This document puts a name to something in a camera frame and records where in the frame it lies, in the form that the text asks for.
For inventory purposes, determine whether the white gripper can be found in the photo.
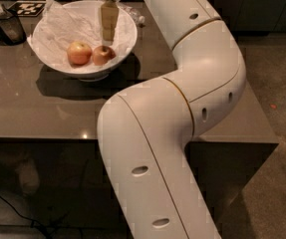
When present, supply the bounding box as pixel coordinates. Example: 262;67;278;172
100;0;121;42

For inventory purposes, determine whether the smaller red apple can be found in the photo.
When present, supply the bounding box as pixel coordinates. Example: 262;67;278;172
92;46;116;66

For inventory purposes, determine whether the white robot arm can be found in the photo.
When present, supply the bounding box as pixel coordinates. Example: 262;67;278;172
97;0;246;239

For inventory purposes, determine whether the white ceramic bowl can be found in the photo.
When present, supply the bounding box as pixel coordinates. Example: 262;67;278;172
31;0;139;83

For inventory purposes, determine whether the larger yellow-red apple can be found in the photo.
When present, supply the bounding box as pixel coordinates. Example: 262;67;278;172
67;41;92;66

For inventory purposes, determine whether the clear plastic water bottle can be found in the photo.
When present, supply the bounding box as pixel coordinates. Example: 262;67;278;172
119;3;145;27

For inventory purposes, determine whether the white crumpled paper liner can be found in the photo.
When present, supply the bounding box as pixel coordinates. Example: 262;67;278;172
27;0;138;74

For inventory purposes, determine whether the black white fiducial marker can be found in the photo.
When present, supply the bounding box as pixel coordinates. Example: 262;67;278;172
9;1;46;17

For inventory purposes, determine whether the black floor cable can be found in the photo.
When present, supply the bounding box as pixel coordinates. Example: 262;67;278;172
0;172;56;239

